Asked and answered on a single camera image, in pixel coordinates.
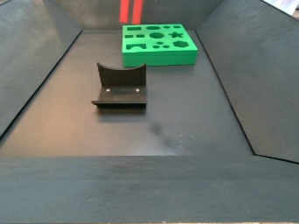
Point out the red double-square peg block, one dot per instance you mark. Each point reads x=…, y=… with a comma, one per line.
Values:
x=131, y=11

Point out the green shape sorting board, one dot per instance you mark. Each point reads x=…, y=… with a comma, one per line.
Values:
x=158, y=45

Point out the black curved holder stand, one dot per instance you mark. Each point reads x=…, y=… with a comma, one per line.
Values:
x=122, y=86

